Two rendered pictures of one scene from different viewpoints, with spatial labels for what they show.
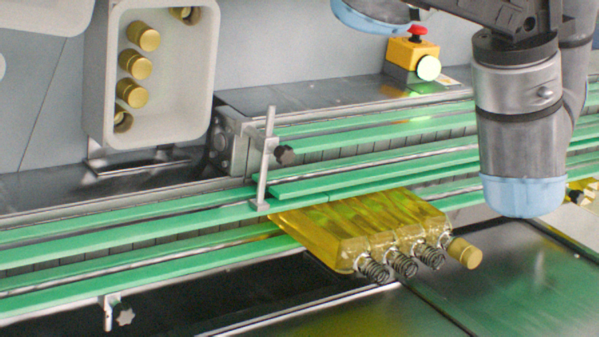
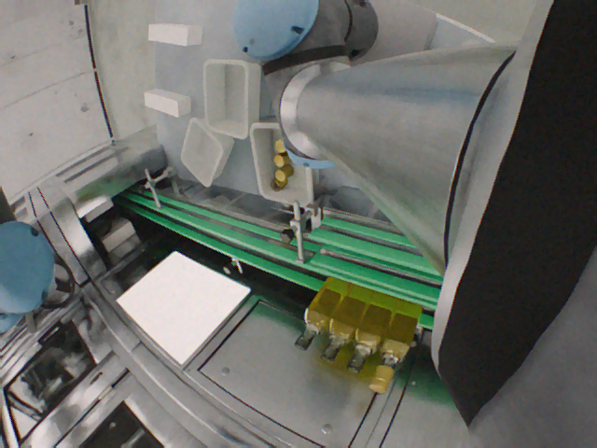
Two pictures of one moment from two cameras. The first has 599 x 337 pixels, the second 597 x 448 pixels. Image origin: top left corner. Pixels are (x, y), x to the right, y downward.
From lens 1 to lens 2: 1.16 m
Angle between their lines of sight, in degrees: 64
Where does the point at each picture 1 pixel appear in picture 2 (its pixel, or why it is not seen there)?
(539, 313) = (449, 436)
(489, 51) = not seen: outside the picture
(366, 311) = (341, 355)
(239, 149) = (314, 222)
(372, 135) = (387, 256)
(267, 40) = not seen: hidden behind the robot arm
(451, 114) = not seen: hidden behind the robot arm
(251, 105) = (341, 200)
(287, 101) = (369, 206)
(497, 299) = (442, 408)
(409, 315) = (357, 377)
